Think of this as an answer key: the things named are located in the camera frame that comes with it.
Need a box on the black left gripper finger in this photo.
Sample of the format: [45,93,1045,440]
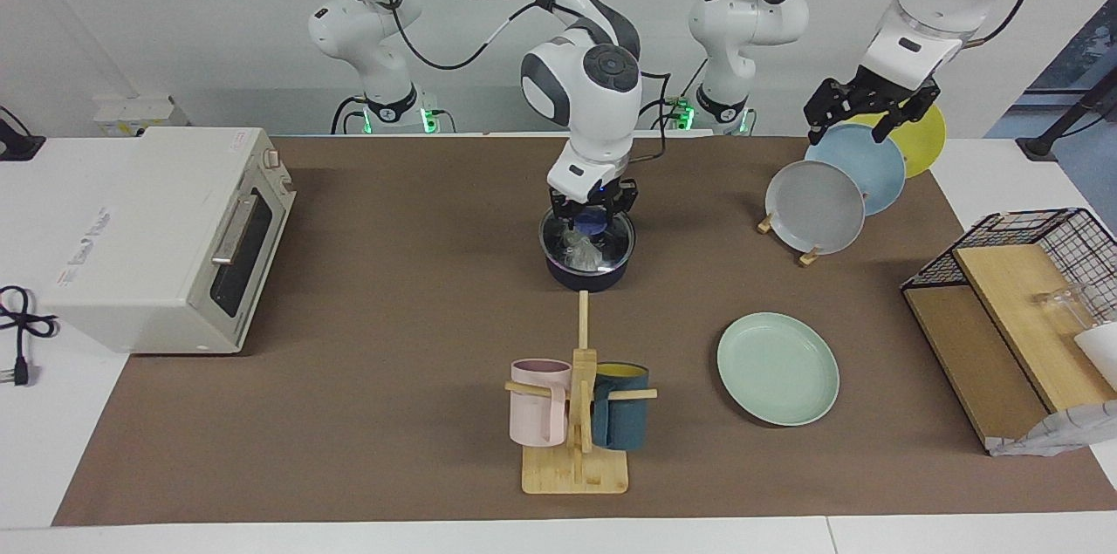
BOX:
[873,92,941,145]
[805,81,840,145]

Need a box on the white vermicelli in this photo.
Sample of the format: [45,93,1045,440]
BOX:
[558,227,607,270]

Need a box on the glass lid with blue knob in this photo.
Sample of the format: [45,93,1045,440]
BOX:
[539,207,636,272]

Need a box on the yellow plate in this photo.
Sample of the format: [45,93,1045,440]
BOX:
[851,105,947,180]

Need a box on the light blue plate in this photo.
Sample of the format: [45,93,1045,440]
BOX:
[804,124,907,216]

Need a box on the grey plate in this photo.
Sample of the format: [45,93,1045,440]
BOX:
[765,160,867,256]

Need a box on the wooden plate rack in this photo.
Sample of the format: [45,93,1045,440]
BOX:
[757,207,822,268]

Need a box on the mint green plate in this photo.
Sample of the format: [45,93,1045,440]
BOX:
[716,311,840,427]

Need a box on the dark blue saucepan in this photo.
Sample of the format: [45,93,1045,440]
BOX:
[543,218,637,293]

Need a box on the black stand leg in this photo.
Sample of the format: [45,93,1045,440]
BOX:
[1017,70,1117,161]

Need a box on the pink mug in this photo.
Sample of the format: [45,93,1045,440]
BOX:
[510,359,572,448]

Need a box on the dark teal mug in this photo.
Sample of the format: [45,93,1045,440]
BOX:
[591,362,650,451]

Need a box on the light bamboo board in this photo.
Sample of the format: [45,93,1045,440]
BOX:
[952,243,1117,414]

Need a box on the clear glass cup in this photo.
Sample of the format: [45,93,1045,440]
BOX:
[1036,284,1092,332]

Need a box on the wooden mug tree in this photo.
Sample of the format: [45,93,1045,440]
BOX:
[504,291,658,496]

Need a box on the brown table mat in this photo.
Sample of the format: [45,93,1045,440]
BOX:
[52,135,1117,527]

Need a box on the white cup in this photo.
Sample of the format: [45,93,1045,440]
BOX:
[1073,323,1117,389]

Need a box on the grey cloth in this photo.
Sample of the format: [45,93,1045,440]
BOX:
[986,400,1117,457]

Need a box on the white toaster oven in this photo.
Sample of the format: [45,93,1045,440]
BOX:
[39,127,298,356]

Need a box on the white power strip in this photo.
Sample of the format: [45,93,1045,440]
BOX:
[93,96,188,138]

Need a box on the black left base cable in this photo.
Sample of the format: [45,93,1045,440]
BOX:
[641,57,709,133]

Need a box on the black base cable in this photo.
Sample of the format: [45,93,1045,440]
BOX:
[330,94,369,135]
[641,57,709,133]

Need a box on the black wire basket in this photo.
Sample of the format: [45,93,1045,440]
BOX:
[901,208,1117,328]

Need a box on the black right base cable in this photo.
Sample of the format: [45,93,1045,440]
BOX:
[330,94,369,135]

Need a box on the black clamp mount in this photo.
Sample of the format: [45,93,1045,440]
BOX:
[0,105,46,162]

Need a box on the black power cable with plug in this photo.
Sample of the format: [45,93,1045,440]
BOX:
[0,285,60,387]

